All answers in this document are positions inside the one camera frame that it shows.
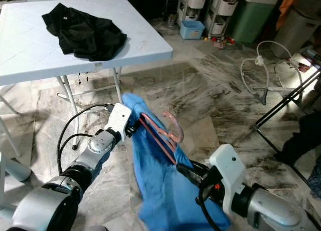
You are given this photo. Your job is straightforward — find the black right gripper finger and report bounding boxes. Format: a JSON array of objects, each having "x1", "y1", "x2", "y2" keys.
[{"x1": 175, "y1": 162, "x2": 212, "y2": 189}]

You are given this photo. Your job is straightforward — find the pink-red plastic clothes hanger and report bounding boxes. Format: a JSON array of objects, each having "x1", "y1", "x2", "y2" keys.
[{"x1": 139, "y1": 111, "x2": 184, "y2": 166}]

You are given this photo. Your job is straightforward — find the black metal drying rack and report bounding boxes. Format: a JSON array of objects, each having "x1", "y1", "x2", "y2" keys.
[{"x1": 251, "y1": 71, "x2": 321, "y2": 189}]

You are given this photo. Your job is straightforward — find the black garment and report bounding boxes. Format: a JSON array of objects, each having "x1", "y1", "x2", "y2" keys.
[{"x1": 42, "y1": 3, "x2": 127, "y2": 62}]

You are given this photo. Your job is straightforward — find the blue plaid shirt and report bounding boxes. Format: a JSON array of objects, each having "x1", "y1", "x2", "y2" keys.
[{"x1": 312, "y1": 158, "x2": 321, "y2": 199}]

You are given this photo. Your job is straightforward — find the light blue plastic bin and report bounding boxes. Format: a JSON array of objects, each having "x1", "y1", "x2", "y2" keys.
[{"x1": 180, "y1": 20, "x2": 206, "y2": 40}]

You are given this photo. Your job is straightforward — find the small red toy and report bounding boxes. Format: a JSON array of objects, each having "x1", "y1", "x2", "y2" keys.
[{"x1": 211, "y1": 36, "x2": 235, "y2": 45}]

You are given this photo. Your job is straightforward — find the white folding table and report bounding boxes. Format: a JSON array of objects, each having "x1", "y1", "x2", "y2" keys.
[{"x1": 0, "y1": 0, "x2": 174, "y2": 156}]

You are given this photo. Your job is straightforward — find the white drawer cart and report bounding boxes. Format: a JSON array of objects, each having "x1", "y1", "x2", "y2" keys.
[
  {"x1": 207, "y1": 0, "x2": 241, "y2": 36},
  {"x1": 178, "y1": 0, "x2": 207, "y2": 24}
]

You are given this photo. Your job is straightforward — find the green storage bin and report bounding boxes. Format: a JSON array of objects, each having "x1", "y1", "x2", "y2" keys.
[{"x1": 226, "y1": 0, "x2": 281, "y2": 44}]

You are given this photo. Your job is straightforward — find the grey trash bin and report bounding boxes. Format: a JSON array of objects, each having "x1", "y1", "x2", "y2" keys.
[{"x1": 271, "y1": 6, "x2": 321, "y2": 59}]

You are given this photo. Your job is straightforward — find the orange cloth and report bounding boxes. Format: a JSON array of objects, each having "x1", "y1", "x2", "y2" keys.
[{"x1": 277, "y1": 0, "x2": 301, "y2": 31}]

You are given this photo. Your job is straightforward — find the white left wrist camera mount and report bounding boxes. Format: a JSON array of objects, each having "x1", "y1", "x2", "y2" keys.
[{"x1": 105, "y1": 103, "x2": 132, "y2": 141}]

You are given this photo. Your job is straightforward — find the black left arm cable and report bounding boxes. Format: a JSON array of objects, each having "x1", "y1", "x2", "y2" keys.
[{"x1": 56, "y1": 104, "x2": 113, "y2": 175}]

